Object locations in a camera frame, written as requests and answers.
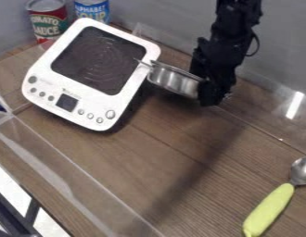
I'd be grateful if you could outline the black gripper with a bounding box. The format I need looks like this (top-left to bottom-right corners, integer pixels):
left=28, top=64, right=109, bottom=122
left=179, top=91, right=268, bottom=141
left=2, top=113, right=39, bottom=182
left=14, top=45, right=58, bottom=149
left=190, top=33, right=257, bottom=106

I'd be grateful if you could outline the alphabet soup can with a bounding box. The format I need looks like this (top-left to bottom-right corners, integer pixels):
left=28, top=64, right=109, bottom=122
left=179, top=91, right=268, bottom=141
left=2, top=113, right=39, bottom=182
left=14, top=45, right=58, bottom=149
left=75, top=0, right=111, bottom=23

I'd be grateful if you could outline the white and black induction stove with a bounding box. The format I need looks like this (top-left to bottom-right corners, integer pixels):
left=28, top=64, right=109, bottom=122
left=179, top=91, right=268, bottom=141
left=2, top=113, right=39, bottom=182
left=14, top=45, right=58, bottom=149
left=23, top=19, right=162, bottom=131

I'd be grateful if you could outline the black metal frame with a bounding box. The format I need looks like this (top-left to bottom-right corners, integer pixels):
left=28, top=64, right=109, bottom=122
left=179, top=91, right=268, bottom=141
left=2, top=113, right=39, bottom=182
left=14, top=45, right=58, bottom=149
left=0, top=193, right=43, bottom=237

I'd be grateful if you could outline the spoon with green handle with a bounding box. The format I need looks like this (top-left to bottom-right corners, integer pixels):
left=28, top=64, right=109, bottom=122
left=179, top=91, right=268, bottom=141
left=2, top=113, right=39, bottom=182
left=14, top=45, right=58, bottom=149
left=243, top=157, right=306, bottom=237

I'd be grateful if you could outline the silver pot with handles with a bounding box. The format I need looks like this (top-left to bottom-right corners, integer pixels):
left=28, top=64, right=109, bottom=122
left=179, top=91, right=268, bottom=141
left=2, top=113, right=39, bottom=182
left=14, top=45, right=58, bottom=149
left=137, top=59, right=206, bottom=99

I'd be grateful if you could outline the tomato sauce can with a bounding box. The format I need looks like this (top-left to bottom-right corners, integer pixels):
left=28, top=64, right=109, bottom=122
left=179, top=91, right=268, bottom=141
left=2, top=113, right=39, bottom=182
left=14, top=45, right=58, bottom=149
left=26, top=0, right=70, bottom=44

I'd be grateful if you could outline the clear acrylic corner bracket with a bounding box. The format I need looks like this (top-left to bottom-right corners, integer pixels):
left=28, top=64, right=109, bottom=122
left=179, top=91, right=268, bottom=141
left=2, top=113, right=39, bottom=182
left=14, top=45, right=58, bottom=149
left=133, top=22, right=145, bottom=36

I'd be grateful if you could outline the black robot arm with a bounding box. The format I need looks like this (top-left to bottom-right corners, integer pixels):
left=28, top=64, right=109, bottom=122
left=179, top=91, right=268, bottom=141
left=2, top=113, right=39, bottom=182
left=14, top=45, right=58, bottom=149
left=190, top=0, right=264, bottom=106

